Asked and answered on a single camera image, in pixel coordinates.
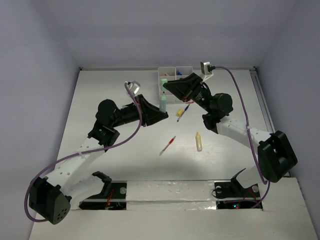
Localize yellow highlighter cap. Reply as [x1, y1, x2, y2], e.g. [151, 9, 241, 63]
[176, 109, 184, 117]

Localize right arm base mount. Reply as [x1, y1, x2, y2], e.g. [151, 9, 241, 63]
[211, 169, 263, 210]

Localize red gel pen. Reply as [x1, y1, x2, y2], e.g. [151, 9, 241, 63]
[159, 135, 176, 156]

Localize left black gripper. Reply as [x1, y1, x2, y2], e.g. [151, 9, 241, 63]
[110, 94, 168, 128]

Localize blue gel pen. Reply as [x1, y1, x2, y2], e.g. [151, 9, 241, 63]
[176, 104, 190, 123]

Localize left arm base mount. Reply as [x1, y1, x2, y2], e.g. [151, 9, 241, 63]
[79, 171, 127, 211]

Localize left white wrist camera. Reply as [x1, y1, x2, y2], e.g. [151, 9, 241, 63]
[124, 81, 141, 96]

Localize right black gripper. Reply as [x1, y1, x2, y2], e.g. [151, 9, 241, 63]
[163, 72, 213, 113]

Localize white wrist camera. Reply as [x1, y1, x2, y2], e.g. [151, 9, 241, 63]
[200, 61, 216, 82]
[124, 81, 141, 96]

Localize green highlighter cap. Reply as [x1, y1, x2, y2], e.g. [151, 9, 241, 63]
[160, 78, 168, 92]

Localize left white compartment organizer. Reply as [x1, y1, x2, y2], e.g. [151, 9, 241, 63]
[157, 66, 180, 104]

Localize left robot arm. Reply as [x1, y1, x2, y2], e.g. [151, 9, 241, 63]
[23, 94, 169, 225]

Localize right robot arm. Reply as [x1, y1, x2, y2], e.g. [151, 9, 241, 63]
[161, 73, 298, 196]

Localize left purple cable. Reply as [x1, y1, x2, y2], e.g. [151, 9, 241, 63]
[23, 82, 145, 222]

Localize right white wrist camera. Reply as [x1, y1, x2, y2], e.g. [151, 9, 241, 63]
[200, 61, 216, 82]

